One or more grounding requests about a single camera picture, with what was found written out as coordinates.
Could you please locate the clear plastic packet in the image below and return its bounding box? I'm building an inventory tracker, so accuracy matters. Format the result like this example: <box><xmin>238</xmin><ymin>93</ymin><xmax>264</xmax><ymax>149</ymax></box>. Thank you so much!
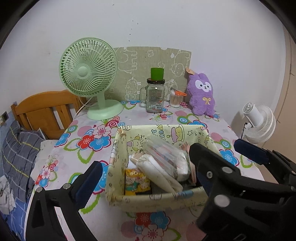
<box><xmin>143</xmin><ymin>136</ymin><xmax>191</xmax><ymax>182</ymax></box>

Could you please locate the white towel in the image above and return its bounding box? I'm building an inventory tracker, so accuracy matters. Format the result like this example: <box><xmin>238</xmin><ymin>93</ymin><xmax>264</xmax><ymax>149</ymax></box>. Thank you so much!
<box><xmin>130</xmin><ymin>152</ymin><xmax>183</xmax><ymax>193</ymax></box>

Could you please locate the green tissue pack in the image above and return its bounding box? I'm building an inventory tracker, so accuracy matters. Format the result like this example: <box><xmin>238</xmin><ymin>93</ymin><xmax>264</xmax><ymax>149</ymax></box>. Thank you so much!
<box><xmin>181</xmin><ymin>142</ymin><xmax>197</xmax><ymax>186</ymax></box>

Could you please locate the white floor fan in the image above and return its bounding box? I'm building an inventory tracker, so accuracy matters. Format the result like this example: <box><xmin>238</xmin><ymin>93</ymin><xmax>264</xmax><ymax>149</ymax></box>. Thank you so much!
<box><xmin>241</xmin><ymin>102</ymin><xmax>276</xmax><ymax>145</ymax></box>

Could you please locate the grey plaid pillow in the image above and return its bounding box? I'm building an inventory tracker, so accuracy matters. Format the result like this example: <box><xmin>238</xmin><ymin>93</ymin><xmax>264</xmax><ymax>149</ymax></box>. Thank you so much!
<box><xmin>1</xmin><ymin>120</ymin><xmax>45</xmax><ymax>203</ymax></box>

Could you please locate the floral tablecloth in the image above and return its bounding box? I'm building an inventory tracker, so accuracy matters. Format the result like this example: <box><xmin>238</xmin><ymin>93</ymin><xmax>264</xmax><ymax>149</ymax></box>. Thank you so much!
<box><xmin>34</xmin><ymin>100</ymin><xmax>263</xmax><ymax>240</ymax></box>

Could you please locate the cartoon fabric storage basket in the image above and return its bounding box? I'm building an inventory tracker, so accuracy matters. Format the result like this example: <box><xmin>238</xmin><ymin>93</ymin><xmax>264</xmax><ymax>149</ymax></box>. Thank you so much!
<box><xmin>105</xmin><ymin>124</ymin><xmax>219</xmax><ymax>212</ymax></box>

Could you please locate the cartoon tissue pack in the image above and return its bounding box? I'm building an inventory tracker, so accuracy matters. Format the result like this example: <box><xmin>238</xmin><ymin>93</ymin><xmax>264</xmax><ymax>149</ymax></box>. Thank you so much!
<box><xmin>125</xmin><ymin>169</ymin><xmax>151</xmax><ymax>196</ymax></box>

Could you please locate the purple plush bunny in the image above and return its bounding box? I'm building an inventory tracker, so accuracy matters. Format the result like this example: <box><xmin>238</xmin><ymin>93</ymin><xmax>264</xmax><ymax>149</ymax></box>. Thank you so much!
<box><xmin>186</xmin><ymin>68</ymin><xmax>215</xmax><ymax>116</ymax></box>

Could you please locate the cotton swab container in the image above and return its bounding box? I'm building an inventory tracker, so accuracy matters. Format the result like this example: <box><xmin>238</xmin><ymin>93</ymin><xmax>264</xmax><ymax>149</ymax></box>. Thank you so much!
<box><xmin>169</xmin><ymin>88</ymin><xmax>187</xmax><ymax>108</ymax></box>

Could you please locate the glass mason jar mug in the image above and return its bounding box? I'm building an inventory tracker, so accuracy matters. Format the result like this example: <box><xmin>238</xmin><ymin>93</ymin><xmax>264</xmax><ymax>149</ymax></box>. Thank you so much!
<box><xmin>139</xmin><ymin>78</ymin><xmax>165</xmax><ymax>113</ymax></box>

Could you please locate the green plastic cup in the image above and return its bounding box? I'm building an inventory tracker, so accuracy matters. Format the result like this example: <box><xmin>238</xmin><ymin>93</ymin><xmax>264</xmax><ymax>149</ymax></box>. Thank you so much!
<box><xmin>151</xmin><ymin>67</ymin><xmax>164</xmax><ymax>81</ymax></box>

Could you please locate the green desk fan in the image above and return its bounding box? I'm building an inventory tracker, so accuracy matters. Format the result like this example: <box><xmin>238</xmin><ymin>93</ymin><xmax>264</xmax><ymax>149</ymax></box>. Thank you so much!
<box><xmin>59</xmin><ymin>37</ymin><xmax>123</xmax><ymax>121</ymax></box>

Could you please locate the beige cartoon print board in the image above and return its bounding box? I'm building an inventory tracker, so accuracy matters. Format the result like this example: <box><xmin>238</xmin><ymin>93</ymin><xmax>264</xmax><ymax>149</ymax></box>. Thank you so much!
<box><xmin>105</xmin><ymin>47</ymin><xmax>191</xmax><ymax>101</ymax></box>

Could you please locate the wall socket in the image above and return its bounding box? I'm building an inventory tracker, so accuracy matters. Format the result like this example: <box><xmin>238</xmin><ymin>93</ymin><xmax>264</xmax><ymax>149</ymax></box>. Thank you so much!
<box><xmin>1</xmin><ymin>111</ymin><xmax>9</xmax><ymax>123</ymax></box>

